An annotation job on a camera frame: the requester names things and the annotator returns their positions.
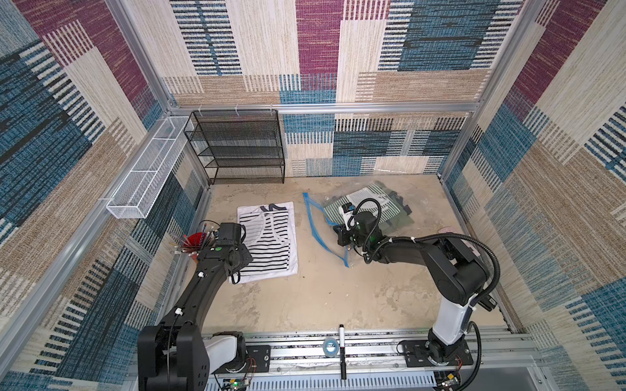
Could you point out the red cup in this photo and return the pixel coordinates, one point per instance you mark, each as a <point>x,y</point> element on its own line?
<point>195,242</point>

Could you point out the white wire wall basket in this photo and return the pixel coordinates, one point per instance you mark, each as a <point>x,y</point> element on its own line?
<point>140,188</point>

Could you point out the black white striped shirt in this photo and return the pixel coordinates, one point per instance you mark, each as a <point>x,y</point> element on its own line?
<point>271,240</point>

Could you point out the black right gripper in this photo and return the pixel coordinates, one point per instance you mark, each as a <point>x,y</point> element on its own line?
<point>340,235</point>

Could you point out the green patterned garment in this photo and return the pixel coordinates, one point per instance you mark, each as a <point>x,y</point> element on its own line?
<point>395,213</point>

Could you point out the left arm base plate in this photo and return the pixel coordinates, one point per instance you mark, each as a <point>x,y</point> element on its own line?
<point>258,359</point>

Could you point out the black mesh shelf rack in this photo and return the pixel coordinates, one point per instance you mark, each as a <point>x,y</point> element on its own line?
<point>238,147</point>

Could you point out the clear vacuum bag blue zip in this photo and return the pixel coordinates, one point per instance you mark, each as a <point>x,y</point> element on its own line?
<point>323,230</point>

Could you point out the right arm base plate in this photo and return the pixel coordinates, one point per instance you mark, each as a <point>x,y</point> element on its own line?
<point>431,353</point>

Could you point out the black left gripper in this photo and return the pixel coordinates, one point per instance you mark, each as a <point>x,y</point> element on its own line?
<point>248,257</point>

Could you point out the black marker pen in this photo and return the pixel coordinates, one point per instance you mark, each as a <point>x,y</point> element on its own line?
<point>342,352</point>

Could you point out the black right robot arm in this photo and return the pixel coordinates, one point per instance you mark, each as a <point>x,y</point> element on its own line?
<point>464,270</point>

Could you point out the pens in red cup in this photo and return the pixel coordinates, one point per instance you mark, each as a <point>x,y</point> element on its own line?
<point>178,244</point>

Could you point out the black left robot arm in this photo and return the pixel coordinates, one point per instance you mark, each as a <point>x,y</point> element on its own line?
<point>172,355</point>

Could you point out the blue tape roll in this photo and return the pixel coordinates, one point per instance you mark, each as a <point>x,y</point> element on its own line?
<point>331,347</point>

